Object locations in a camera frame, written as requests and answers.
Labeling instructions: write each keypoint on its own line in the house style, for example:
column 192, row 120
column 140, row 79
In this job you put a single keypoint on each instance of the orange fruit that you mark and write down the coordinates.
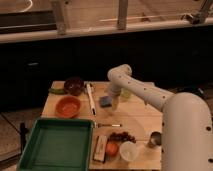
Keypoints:
column 112, row 148

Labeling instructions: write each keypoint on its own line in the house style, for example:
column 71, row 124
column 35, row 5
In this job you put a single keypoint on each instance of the green translucent cup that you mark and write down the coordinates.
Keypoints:
column 125, row 94

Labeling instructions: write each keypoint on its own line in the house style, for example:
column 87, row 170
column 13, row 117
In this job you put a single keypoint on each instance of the wooden rectangular block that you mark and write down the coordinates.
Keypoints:
column 100, row 148

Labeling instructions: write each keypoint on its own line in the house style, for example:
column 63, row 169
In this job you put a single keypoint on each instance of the bunch of red grapes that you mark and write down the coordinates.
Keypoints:
column 122, row 137

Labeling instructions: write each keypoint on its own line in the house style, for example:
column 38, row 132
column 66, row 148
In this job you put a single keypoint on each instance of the steel cup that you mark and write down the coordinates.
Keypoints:
column 155, row 139

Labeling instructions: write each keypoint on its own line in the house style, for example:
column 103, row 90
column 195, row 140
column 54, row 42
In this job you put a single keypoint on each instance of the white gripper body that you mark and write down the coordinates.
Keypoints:
column 114, row 103

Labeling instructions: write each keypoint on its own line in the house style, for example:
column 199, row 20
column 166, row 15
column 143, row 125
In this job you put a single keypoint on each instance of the blue sponge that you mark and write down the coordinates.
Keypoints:
column 105, row 101

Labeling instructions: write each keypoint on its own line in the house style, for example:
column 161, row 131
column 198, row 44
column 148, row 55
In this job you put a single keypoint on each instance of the green bin with items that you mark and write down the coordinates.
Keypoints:
column 194, row 90

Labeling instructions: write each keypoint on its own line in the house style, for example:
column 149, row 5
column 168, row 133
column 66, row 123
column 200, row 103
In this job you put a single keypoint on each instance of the orange bowl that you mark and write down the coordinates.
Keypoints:
column 67, row 107

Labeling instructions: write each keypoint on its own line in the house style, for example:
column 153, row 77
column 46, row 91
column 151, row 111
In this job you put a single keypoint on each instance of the green plastic tray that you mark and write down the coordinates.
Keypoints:
column 58, row 145

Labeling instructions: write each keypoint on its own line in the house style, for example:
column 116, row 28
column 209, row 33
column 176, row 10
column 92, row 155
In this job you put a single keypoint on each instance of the dark brown bowl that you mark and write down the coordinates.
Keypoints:
column 74, row 86

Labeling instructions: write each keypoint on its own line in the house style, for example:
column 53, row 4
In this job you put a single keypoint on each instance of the green vegetable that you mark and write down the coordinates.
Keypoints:
column 57, row 91

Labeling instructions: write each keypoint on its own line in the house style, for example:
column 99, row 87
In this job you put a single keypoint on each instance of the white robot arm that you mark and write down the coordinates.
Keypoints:
column 187, row 127

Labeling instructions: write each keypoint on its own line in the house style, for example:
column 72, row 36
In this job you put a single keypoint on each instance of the metal fork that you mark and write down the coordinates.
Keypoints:
column 98, row 125

